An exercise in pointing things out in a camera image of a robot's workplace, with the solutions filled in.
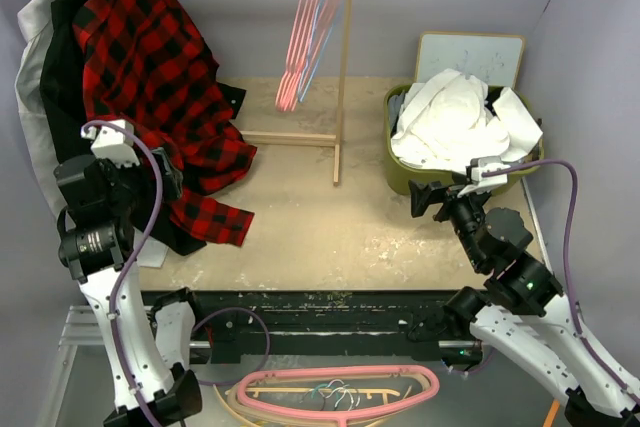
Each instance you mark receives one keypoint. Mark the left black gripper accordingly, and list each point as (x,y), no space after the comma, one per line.
(170,177)

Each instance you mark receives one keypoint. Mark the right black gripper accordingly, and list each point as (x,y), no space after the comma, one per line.
(421,194)

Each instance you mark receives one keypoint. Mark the light blue wire hanger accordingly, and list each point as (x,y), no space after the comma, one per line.
(313,30)

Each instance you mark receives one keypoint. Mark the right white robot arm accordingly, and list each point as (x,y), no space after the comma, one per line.
(525,313)

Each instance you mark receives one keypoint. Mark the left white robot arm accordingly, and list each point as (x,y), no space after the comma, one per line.
(147,349)

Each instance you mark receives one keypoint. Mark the red black plaid shirt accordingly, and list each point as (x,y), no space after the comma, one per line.
(145,61)

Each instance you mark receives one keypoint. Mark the black hanging shirt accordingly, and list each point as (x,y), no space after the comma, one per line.
(145,61)

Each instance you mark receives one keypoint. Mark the large pink hanger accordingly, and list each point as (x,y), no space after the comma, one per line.
(425,385)

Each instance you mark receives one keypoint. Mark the grey white hanging shirt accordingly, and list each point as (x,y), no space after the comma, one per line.
(35,97)

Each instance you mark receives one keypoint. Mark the orange hanger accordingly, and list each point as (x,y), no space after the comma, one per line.
(551,414)

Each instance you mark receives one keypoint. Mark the olive green laundry basket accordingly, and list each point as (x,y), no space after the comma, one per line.
(398,174)

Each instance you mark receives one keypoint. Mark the wooden clothes rack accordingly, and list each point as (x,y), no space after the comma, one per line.
(333,141)

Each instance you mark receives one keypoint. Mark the small whiteboard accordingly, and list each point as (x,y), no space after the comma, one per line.
(493,58)

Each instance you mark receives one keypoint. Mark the pink hangers on rack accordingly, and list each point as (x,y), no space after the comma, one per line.
(284,100)

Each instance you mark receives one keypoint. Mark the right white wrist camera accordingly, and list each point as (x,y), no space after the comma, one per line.
(484,175)

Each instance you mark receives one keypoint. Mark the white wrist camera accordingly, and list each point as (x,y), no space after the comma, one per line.
(484,175)
(111,145)

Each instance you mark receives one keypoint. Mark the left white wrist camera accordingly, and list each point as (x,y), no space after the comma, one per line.
(111,145)

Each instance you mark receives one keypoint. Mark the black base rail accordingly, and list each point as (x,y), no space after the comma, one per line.
(405,323)

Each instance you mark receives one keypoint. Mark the aluminium frame rail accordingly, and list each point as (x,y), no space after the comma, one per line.
(80,391)

